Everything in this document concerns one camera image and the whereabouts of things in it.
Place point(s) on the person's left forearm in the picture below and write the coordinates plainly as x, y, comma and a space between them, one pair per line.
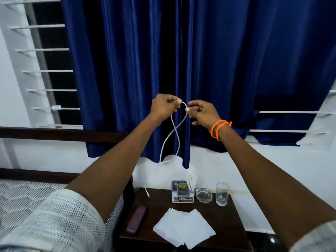
115, 162

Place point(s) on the person's left thumb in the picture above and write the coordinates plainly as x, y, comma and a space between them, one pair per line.
177, 105

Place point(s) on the person's left hand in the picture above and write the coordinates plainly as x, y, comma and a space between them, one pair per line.
162, 107

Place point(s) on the dark blue curtain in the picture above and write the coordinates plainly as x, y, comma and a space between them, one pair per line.
210, 62

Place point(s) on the row of white window bars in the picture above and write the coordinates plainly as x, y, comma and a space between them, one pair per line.
47, 71

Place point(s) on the white mesh shirt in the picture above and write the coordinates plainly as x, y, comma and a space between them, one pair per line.
52, 223

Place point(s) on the white folded tissues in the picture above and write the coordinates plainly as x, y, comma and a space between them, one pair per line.
192, 179

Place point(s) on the white paper napkin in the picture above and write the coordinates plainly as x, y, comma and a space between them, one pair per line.
169, 225
198, 229

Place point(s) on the person's right forearm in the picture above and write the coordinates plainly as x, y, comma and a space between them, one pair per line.
267, 181

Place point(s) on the dark wooden nightstand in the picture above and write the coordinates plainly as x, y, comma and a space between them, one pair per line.
225, 220

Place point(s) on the purple remote control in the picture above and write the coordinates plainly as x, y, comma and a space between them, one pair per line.
136, 219

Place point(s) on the person's right hand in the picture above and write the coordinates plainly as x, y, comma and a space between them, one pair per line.
206, 115

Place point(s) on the dark wooden bed headboard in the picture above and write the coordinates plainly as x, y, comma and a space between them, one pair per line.
63, 135

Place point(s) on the clear drinking glass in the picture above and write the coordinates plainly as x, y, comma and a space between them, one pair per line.
222, 194

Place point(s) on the white tissue holder box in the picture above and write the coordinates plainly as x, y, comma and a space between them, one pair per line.
182, 192

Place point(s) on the clear glass ashtray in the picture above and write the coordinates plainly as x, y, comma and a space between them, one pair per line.
204, 195

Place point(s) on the person's right thumb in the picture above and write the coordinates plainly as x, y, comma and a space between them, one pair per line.
193, 109

